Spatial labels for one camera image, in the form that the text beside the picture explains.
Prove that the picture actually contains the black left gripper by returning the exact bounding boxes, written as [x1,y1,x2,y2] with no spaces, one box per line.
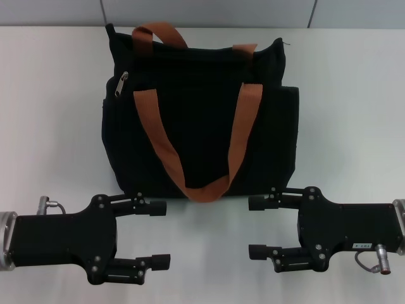
[6,191,171,285]

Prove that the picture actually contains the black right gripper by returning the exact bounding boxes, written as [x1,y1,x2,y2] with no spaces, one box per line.
[248,186,403,274]

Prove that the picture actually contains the black food bag brown handles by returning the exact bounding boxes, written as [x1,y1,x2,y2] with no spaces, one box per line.
[100,21,301,203]

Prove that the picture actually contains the silver zipper pull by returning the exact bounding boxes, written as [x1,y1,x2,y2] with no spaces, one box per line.
[113,71,130,99]

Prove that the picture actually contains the left gripper cable with plug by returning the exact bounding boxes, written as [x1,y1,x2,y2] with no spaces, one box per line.
[37,196,66,217]

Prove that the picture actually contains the gripper cable with plug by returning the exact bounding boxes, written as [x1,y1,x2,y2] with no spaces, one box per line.
[37,196,66,217]
[354,243,392,275]

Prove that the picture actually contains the right gripper cable with plug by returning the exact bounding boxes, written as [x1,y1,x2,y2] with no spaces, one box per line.
[354,243,392,275]

